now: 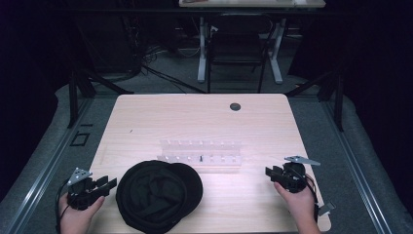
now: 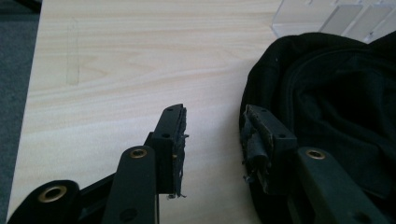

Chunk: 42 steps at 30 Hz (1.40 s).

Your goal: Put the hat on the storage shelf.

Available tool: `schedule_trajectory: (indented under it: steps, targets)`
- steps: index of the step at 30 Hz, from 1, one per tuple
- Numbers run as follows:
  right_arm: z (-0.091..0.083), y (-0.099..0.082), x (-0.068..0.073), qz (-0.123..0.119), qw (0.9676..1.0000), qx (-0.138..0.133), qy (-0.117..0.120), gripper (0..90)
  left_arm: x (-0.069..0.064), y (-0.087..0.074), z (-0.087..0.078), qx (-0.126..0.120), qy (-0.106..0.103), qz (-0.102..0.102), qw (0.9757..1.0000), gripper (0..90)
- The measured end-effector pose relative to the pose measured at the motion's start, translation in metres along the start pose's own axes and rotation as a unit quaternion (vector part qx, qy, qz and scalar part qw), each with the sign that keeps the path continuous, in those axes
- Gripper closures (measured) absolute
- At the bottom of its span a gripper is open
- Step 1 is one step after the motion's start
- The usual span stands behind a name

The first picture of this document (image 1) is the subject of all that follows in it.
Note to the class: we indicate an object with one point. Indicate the black hat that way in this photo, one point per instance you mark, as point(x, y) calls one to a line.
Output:
point(159, 198)

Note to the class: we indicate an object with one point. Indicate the black metal frame stand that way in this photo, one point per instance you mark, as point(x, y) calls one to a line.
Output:
point(78, 91)
point(334, 94)

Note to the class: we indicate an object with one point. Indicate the grey metal clip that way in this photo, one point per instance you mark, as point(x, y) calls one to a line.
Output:
point(326, 209)

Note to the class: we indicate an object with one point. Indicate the black chair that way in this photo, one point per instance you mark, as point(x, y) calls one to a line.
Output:
point(238, 45)

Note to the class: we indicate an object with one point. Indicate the person's left hand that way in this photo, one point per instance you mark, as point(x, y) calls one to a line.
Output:
point(76, 219)

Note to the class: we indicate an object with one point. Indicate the white-legged desk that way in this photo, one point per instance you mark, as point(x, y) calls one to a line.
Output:
point(203, 48)

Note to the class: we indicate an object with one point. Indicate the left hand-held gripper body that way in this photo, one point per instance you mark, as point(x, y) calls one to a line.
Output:
point(81, 195)

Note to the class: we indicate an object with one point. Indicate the clear acrylic rack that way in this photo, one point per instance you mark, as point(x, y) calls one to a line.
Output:
point(201, 152)

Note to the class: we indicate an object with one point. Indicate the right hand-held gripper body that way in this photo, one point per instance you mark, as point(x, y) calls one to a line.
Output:
point(293, 177)

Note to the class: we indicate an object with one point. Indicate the aluminium floor rail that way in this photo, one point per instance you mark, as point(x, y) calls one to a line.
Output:
point(354, 169)
point(45, 169)

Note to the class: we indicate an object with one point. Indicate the person's right hand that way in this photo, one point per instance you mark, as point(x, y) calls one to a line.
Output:
point(300, 204)

